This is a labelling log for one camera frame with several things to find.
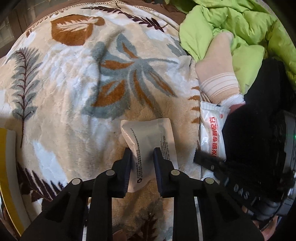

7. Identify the white red-text sachet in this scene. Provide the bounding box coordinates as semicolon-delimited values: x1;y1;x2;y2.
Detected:
200;101;230;160

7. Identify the white printed sachet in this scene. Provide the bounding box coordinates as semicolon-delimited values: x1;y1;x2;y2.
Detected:
120;118;179;193

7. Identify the person's right hand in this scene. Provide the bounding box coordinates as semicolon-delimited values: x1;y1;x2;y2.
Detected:
261;216;278;241

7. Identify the left hand thumb tip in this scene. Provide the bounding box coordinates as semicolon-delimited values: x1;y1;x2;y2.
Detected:
112;230;127;241

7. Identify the black trouser leg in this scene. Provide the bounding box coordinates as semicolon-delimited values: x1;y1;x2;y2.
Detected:
222;55;296;200

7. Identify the yellow-taped white foam box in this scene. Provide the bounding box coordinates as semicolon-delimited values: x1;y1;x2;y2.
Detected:
1;128;31;235

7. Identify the beige striped sock foot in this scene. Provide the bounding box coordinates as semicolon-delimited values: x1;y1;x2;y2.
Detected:
195;32;245;109

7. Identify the green quilted jacket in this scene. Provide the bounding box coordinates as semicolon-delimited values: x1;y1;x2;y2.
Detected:
166;0;295;94

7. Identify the leaf-pattern fleece blanket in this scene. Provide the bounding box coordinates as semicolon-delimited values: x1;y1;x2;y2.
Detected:
0;0;223;241

